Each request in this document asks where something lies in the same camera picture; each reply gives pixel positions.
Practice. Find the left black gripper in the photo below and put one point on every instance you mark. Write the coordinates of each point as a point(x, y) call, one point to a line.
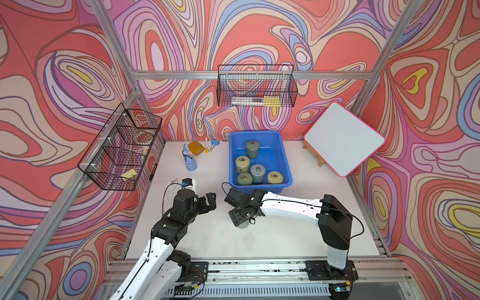
point(204, 208)

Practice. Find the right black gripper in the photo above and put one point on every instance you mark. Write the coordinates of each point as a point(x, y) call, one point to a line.
point(235, 217)

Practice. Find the grey-blue tea canister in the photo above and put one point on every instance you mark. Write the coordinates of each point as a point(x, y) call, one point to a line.
point(258, 172)
point(243, 225)

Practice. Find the yellow-green tea canister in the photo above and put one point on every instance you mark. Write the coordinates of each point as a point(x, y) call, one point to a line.
point(275, 178)

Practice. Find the blue plastic basket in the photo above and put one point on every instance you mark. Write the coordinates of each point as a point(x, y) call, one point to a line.
point(271, 155)

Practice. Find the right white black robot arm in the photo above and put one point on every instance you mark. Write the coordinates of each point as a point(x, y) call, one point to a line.
point(327, 214)

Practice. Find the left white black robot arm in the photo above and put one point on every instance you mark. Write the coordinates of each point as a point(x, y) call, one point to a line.
point(160, 264)

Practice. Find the green tea canister front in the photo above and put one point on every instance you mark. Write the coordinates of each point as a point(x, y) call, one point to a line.
point(244, 179)

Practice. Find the olive green tea canister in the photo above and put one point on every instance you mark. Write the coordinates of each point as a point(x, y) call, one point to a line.
point(242, 164)

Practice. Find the dark green tea canister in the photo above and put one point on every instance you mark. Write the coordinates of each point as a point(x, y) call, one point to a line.
point(252, 149)

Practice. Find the yellow sponge in basket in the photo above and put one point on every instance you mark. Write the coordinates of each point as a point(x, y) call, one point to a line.
point(129, 175)

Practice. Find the yellow box in basket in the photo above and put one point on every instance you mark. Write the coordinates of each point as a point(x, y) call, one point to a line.
point(272, 101)

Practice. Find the blue spray bottle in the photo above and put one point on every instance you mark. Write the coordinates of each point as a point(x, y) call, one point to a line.
point(189, 160)

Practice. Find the yellow white marker pen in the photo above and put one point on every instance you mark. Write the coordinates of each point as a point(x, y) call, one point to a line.
point(206, 146)

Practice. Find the amber square block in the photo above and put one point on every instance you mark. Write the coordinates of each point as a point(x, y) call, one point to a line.
point(196, 148)

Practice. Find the blue small clip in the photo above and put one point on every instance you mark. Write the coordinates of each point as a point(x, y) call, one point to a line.
point(214, 143)

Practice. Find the wooden board easel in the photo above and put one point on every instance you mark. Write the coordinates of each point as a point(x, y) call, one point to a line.
point(307, 146)

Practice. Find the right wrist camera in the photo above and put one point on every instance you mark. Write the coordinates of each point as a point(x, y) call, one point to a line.
point(237, 198)

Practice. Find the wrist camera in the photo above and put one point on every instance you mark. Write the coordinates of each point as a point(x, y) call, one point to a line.
point(189, 184)
point(237, 198)

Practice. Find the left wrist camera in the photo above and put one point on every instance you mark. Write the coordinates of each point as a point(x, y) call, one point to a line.
point(189, 184)

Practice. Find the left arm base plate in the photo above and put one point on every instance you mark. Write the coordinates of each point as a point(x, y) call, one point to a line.
point(196, 272)

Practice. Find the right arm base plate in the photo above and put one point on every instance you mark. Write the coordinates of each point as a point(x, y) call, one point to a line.
point(322, 271)

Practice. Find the black wire basket left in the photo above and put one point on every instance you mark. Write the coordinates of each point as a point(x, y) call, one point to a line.
point(125, 142)

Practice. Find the black wire basket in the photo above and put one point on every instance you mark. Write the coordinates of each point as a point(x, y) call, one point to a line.
point(125, 142)
point(247, 84)

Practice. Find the black wire basket back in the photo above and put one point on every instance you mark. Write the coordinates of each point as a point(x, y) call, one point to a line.
point(247, 84)

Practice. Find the white board pink frame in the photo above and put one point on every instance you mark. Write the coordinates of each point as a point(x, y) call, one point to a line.
point(342, 140)

